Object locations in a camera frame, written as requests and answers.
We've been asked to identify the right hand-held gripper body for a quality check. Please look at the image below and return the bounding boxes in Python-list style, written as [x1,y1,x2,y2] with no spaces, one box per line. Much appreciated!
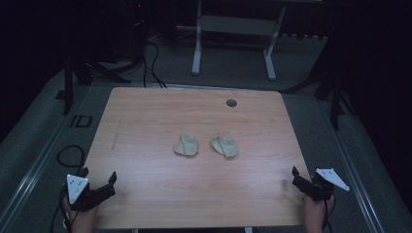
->
[292,167,351,202]

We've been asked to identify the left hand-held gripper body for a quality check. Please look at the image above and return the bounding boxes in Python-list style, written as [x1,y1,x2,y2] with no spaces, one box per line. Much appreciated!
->
[66,174,117,213]

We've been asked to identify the light green sock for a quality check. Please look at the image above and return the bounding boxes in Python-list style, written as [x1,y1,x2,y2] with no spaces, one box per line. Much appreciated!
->
[211,135,240,159]
[173,133,200,157]

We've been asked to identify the person's right hand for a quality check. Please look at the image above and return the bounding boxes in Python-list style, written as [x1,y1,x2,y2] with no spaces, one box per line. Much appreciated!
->
[302,194,336,233]

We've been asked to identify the person's left hand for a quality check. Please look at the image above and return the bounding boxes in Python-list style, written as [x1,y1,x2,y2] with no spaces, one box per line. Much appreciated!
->
[62,197,99,233]

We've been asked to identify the black metal stand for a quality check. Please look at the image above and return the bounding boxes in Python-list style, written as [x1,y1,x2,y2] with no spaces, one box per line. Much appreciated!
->
[281,38,357,131]
[54,52,132,117]

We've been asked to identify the dark equipment with red light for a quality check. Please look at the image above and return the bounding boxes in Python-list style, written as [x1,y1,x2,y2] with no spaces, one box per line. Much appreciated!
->
[128,0,152,64]

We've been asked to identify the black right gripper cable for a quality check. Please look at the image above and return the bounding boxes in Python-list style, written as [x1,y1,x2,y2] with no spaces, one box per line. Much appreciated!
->
[322,195,337,233]

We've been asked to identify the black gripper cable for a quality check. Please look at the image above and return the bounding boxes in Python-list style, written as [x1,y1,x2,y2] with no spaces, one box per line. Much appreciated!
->
[322,195,337,233]
[49,185,73,233]

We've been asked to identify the black looped floor cable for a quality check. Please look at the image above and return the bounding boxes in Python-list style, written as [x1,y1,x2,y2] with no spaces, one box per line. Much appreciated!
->
[56,144,86,176]

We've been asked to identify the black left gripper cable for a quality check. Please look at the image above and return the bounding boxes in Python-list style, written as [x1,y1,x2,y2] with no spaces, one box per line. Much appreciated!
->
[49,185,73,233]

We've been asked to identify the grey metal floor rail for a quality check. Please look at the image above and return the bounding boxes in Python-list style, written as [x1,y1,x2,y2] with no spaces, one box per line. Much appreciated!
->
[0,84,93,227]
[319,96,388,233]

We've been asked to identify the black floor cables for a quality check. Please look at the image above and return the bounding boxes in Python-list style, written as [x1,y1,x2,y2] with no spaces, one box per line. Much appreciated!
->
[141,40,168,89]

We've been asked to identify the white metal table frame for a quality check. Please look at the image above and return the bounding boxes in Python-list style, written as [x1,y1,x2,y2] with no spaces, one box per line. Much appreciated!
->
[191,0,288,82]

